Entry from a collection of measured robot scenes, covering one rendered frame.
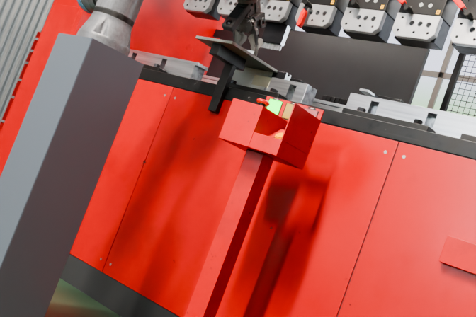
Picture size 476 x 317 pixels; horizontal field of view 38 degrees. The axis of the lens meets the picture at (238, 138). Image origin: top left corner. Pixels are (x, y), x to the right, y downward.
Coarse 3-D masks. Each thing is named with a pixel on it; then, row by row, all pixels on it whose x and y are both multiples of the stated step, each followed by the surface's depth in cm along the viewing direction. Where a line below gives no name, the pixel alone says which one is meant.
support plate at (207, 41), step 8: (200, 40) 242; (208, 40) 238; (216, 40) 234; (224, 40) 232; (232, 48) 235; (240, 48) 232; (240, 56) 243; (248, 56) 238; (248, 64) 253; (256, 64) 247; (264, 64) 243
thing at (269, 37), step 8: (272, 24) 258; (264, 32) 259; (272, 32) 257; (280, 32) 254; (288, 32) 254; (264, 40) 258; (272, 40) 256; (280, 40) 253; (272, 48) 256; (280, 48) 253
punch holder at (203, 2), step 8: (192, 0) 285; (200, 0) 283; (208, 0) 279; (216, 0) 281; (192, 8) 283; (200, 8) 280; (208, 8) 278; (216, 8) 282; (200, 16) 288; (208, 16) 284; (216, 16) 283
